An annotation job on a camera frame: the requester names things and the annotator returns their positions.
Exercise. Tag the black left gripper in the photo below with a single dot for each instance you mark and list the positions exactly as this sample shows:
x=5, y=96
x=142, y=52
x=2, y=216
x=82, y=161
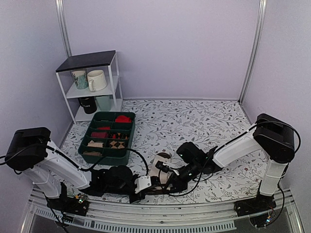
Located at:
x=140, y=198

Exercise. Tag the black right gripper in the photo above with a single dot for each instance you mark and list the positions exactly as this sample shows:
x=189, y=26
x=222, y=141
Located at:
x=180, y=186

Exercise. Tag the cream and brown sock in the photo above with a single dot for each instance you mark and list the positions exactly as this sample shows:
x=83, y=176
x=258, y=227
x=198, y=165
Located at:
x=154, y=172

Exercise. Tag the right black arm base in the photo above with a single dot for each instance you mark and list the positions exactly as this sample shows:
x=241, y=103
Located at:
x=255, y=205

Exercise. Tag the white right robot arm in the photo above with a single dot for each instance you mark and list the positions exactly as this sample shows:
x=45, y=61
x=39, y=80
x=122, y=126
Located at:
x=277, y=139

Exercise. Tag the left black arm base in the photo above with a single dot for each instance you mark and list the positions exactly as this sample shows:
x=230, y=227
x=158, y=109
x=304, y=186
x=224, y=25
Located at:
x=77, y=205

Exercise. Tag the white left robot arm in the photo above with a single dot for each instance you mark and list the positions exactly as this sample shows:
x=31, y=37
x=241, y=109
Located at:
x=33, y=153

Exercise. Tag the argyle rolled sock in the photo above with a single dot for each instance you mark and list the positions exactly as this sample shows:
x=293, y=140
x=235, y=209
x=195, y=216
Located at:
x=118, y=135
x=116, y=144

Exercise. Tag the floral table mat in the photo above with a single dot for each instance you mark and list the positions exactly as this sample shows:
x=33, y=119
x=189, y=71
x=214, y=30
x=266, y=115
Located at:
x=164, y=125

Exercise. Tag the tan rolled sock front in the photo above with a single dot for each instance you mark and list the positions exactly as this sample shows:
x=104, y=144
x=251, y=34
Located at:
x=92, y=153

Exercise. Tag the green divided organizer tray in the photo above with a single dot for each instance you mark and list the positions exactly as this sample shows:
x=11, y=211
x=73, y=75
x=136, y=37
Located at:
x=111, y=157

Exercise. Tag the beige rolled sock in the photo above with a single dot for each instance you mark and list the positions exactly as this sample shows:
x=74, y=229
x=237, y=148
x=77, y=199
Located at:
x=95, y=144

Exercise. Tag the dark red rolled sock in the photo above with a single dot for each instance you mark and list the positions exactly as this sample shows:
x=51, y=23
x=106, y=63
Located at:
x=99, y=134

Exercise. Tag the red rolled sock back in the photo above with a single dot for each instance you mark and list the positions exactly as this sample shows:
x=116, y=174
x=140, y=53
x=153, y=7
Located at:
x=123, y=119

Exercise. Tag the red rolled sock middle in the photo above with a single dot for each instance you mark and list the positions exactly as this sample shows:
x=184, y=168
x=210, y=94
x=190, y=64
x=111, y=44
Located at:
x=104, y=128

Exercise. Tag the pale green mug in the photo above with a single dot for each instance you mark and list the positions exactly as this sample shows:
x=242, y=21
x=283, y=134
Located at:
x=104, y=103

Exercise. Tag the black mug with lettering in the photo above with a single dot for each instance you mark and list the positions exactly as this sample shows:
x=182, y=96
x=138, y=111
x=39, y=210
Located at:
x=88, y=104

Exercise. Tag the cream ceramic mug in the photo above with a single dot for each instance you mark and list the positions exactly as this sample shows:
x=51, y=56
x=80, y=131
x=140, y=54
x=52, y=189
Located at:
x=96, y=80

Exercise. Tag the white shelf with black top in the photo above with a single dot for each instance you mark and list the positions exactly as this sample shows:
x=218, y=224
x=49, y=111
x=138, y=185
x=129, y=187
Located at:
x=104, y=60

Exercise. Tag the teal patterned mug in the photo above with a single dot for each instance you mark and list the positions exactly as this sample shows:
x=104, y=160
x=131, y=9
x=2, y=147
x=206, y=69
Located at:
x=80, y=78

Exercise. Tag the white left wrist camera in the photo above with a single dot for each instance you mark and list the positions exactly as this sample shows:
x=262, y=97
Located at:
x=142, y=183

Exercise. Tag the aluminium front rail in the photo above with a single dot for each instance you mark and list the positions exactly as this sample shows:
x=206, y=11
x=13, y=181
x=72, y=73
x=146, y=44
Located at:
x=204, y=211

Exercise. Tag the right aluminium corner post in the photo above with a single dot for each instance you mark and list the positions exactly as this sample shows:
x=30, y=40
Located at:
x=254, y=50

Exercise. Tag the aluminium corner post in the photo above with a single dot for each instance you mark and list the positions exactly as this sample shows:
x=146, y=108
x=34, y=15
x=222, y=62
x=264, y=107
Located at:
x=63, y=27
x=254, y=50

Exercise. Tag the left aluminium corner post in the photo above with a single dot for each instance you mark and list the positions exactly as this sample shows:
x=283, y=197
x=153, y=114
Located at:
x=63, y=27

